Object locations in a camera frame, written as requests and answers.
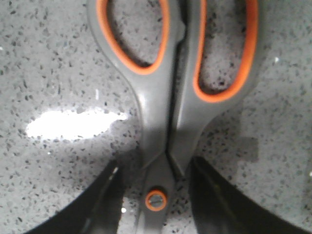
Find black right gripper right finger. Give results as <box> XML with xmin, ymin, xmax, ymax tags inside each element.
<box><xmin>189</xmin><ymin>156</ymin><xmax>306</xmax><ymax>234</ymax></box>

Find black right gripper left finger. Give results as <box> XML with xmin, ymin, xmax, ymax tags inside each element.
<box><xmin>27</xmin><ymin>160</ymin><xmax>124</xmax><ymax>234</ymax></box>

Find grey orange scissors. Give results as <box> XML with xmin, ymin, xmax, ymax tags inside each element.
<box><xmin>87</xmin><ymin>0</ymin><xmax>263</xmax><ymax>234</ymax></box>

